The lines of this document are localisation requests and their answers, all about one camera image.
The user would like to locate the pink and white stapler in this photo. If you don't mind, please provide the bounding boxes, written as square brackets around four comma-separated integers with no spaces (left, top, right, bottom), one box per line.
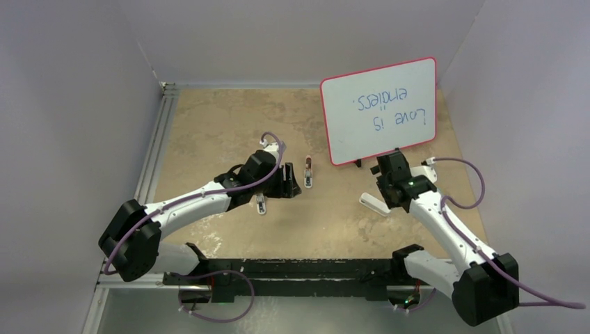
[304,155,313,189]

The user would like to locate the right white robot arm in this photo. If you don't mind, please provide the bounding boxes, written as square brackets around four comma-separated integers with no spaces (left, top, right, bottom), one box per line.
[370,150,520,326]

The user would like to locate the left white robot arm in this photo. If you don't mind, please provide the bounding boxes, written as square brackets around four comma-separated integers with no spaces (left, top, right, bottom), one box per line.
[98,148,301,285]

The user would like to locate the red-framed whiteboard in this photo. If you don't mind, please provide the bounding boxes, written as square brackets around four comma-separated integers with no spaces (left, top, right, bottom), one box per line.
[319,57,438,166]

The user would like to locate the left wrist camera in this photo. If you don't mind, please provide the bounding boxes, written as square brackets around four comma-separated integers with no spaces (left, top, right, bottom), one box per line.
[260,139,286,160]

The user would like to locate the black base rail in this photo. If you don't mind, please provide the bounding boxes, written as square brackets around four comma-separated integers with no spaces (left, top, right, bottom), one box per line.
[163,258,419,303]

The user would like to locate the aluminium frame rail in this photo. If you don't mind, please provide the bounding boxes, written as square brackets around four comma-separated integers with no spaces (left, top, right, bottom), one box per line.
[134,83,181,204]

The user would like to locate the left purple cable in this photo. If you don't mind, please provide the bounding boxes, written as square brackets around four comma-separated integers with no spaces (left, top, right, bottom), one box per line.
[102,132,285,276]

